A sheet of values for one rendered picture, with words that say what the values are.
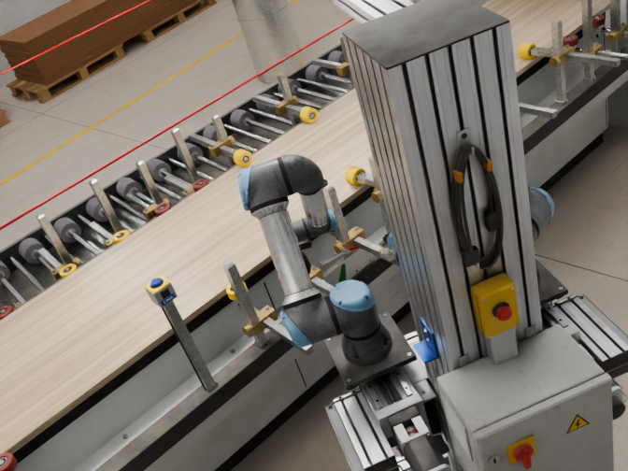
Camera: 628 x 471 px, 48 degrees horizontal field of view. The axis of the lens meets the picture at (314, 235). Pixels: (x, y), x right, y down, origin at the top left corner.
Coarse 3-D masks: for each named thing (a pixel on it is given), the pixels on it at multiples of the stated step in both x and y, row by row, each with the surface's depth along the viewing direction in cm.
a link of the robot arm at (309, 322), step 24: (264, 168) 200; (240, 192) 199; (264, 192) 198; (288, 192) 201; (264, 216) 200; (288, 216) 203; (288, 240) 199; (288, 264) 198; (288, 288) 199; (312, 288) 200; (288, 312) 198; (312, 312) 196; (312, 336) 197
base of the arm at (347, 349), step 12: (348, 336) 203; (372, 336) 202; (384, 336) 206; (348, 348) 205; (360, 348) 203; (372, 348) 203; (384, 348) 205; (348, 360) 208; (360, 360) 204; (372, 360) 204
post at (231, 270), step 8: (224, 264) 251; (232, 264) 250; (232, 272) 251; (232, 280) 252; (240, 280) 254; (240, 288) 256; (240, 296) 257; (248, 296) 259; (240, 304) 261; (248, 304) 260; (248, 312) 262; (248, 320) 265; (256, 320) 266; (256, 336) 269; (264, 336) 271
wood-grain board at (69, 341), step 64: (512, 0) 428; (576, 0) 403; (320, 128) 361; (128, 256) 313; (192, 256) 299; (256, 256) 287; (64, 320) 287; (128, 320) 276; (0, 384) 265; (64, 384) 255; (0, 448) 238
